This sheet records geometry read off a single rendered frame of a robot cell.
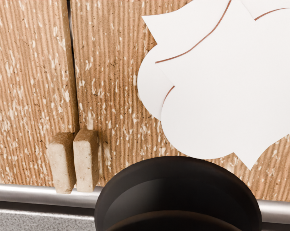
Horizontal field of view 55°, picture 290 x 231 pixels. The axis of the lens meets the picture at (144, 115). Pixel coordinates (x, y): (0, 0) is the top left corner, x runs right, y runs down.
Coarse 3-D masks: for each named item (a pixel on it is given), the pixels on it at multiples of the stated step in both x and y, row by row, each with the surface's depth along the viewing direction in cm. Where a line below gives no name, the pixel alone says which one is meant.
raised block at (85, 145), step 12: (84, 132) 26; (96, 132) 27; (84, 144) 25; (96, 144) 27; (84, 156) 25; (96, 156) 27; (84, 168) 26; (96, 168) 28; (84, 180) 27; (96, 180) 28
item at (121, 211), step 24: (144, 192) 6; (168, 192) 6; (192, 192) 6; (216, 192) 6; (120, 216) 6; (144, 216) 5; (168, 216) 5; (192, 216) 5; (216, 216) 6; (240, 216) 6
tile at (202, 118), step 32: (224, 32) 20; (256, 32) 20; (288, 32) 20; (160, 64) 22; (192, 64) 21; (224, 64) 21; (256, 64) 21; (288, 64) 21; (192, 96) 22; (224, 96) 22; (256, 96) 22; (288, 96) 22; (192, 128) 24; (224, 128) 23; (256, 128) 23; (288, 128) 23; (256, 160) 24
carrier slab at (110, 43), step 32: (96, 0) 23; (128, 0) 22; (160, 0) 22; (96, 32) 24; (128, 32) 23; (96, 64) 25; (128, 64) 24; (96, 96) 26; (128, 96) 26; (96, 128) 27; (128, 128) 27; (160, 128) 27; (128, 160) 28; (224, 160) 27; (288, 160) 27; (256, 192) 28; (288, 192) 28
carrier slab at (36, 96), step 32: (0, 0) 23; (32, 0) 23; (64, 0) 24; (0, 32) 24; (32, 32) 24; (64, 32) 24; (0, 64) 26; (32, 64) 25; (64, 64) 25; (0, 96) 27; (32, 96) 27; (64, 96) 26; (0, 128) 28; (32, 128) 28; (64, 128) 28; (0, 160) 30; (32, 160) 30
